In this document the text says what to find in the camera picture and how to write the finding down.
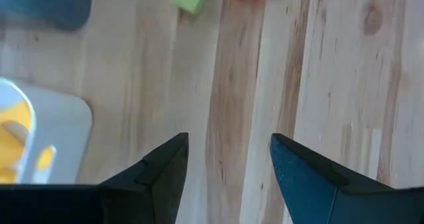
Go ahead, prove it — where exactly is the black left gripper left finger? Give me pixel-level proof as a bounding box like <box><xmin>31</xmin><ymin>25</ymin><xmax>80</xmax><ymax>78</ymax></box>
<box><xmin>97</xmin><ymin>133</ymin><xmax>189</xmax><ymax>224</ymax></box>

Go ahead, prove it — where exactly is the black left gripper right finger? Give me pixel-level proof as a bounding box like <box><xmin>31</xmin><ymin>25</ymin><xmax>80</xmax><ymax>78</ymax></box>
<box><xmin>270</xmin><ymin>133</ymin><xmax>424</xmax><ymax>224</ymax></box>

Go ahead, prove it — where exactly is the yellow cylinder block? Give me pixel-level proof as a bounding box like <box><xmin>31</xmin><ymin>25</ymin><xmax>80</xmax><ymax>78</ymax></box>
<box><xmin>0</xmin><ymin>131</ymin><xmax>57</xmax><ymax>185</ymax></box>

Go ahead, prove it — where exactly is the short yellow block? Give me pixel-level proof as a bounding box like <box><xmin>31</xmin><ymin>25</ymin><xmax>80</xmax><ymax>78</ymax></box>
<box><xmin>0</xmin><ymin>99</ymin><xmax>34</xmax><ymax>134</ymax></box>

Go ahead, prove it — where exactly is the white plastic bin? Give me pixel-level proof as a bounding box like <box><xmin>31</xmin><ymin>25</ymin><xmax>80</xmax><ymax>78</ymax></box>
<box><xmin>0</xmin><ymin>77</ymin><xmax>93</xmax><ymax>185</ymax></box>

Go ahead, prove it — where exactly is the grey translucent plastic bin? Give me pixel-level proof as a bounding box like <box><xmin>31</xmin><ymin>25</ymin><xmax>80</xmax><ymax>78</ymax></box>
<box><xmin>0</xmin><ymin>0</ymin><xmax>94</xmax><ymax>32</ymax></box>

